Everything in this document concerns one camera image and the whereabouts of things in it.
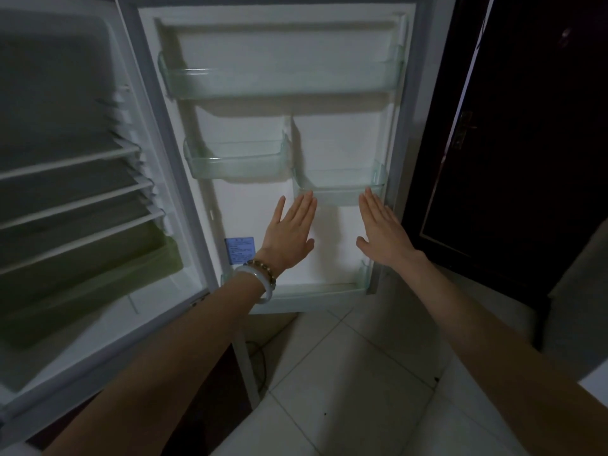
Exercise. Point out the glass refrigerator shelf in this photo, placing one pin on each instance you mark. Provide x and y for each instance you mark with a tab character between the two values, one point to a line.
80	242
76	206
66	161

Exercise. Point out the small clear door bin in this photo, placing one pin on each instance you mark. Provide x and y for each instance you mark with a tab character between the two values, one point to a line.
237	161
339	182

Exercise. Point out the white refrigerator door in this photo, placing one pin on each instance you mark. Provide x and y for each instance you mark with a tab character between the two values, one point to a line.
332	132

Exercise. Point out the white refrigerator body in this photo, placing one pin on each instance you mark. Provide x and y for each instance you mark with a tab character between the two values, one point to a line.
57	80

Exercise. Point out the dark wooden door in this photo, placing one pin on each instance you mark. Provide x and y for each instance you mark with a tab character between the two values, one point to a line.
522	137

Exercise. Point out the green crisper drawer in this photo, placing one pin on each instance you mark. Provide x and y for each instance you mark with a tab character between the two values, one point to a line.
95	284

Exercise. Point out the person's right forearm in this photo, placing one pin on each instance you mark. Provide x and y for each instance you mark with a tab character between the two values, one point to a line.
498	356

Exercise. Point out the person's right hand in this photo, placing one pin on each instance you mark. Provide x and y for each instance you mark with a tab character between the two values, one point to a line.
387	239

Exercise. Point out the person's right thumb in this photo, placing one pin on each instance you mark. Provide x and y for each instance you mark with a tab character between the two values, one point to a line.
363	245

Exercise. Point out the wide clear door bin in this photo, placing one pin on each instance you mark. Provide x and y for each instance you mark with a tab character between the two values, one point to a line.
280	80

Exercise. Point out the person's left forearm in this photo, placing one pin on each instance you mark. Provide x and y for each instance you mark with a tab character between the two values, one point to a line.
180	365

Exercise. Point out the blue label sticker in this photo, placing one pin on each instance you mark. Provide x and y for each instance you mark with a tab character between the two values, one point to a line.
239	251

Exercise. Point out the person's left thumb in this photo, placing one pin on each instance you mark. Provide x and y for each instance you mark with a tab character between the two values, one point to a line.
308	245

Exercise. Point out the white jade bangle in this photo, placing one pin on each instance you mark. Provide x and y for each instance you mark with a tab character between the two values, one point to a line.
260	280

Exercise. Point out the person's right little finger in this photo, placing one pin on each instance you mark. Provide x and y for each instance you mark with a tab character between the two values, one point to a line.
398	225

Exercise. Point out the clear bottle door bin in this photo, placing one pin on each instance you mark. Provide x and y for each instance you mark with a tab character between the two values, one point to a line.
323	292

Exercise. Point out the person's left middle finger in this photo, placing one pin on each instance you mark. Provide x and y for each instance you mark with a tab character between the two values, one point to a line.
302	207

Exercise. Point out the person's left little finger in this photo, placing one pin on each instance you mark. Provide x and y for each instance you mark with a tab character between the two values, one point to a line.
279	211

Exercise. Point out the person's left hand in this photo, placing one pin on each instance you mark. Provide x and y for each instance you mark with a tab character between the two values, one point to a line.
284	242

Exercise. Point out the person's right middle finger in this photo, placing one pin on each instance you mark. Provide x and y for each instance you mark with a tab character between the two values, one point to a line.
377	208

